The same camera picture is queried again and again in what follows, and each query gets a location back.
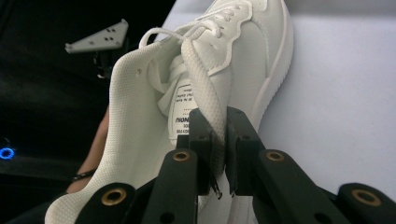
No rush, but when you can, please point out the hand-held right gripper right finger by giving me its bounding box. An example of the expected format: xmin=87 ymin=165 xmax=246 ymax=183
xmin=225 ymin=106 xmax=266 ymax=198

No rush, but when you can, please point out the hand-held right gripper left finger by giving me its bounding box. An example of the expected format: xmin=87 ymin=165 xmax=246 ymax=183
xmin=176 ymin=107 xmax=223 ymax=201

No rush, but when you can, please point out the white sneaker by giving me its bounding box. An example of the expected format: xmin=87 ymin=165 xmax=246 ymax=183
xmin=44 ymin=0 xmax=295 ymax=224

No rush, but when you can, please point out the black wristband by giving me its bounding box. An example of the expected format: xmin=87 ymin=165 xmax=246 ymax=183
xmin=70 ymin=168 xmax=97 ymax=184

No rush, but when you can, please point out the blue ring light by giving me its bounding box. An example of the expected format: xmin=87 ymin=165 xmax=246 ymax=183
xmin=0 ymin=147 xmax=16 ymax=161

